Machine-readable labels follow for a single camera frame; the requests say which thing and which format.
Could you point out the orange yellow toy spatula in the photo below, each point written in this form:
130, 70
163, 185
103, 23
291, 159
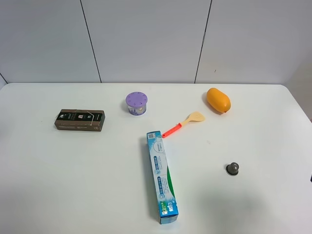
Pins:
193, 117

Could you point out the purple lidded air freshener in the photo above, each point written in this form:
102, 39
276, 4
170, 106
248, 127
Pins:
136, 102

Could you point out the yellow mango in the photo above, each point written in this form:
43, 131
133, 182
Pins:
218, 100

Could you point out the brown cardboard box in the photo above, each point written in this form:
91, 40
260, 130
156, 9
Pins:
80, 120

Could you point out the grey coffee capsule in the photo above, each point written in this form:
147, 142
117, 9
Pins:
232, 169

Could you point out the blue green toothpaste box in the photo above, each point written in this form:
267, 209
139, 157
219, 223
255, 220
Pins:
166, 200

